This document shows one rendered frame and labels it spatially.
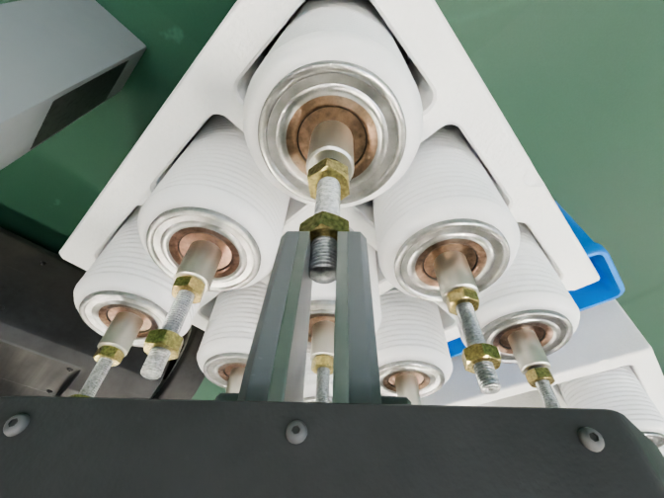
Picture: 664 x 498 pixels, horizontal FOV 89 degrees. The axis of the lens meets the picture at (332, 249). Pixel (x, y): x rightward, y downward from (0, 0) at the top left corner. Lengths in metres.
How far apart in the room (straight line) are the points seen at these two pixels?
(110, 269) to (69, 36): 0.21
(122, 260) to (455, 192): 0.26
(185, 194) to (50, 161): 0.41
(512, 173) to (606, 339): 0.35
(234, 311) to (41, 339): 0.31
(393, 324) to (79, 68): 0.36
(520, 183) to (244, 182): 0.21
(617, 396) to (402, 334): 0.34
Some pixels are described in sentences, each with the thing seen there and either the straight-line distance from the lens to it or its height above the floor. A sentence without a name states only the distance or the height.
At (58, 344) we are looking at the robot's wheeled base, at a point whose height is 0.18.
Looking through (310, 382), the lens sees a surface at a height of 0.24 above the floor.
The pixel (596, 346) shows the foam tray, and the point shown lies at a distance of 0.60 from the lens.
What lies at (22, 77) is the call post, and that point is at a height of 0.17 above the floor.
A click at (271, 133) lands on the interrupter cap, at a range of 0.18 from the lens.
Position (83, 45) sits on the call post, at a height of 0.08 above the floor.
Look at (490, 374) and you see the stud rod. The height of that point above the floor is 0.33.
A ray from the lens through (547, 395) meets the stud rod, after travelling 0.31.
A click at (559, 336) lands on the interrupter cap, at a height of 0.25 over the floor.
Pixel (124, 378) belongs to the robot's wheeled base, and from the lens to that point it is 0.62.
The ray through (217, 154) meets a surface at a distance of 0.26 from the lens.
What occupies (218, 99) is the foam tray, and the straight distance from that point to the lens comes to 0.27.
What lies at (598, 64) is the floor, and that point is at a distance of 0.51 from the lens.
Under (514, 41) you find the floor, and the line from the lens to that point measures 0.46.
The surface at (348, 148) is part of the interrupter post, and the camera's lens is 0.16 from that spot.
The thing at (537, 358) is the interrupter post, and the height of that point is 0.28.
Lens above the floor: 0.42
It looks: 48 degrees down
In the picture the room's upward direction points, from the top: 177 degrees counter-clockwise
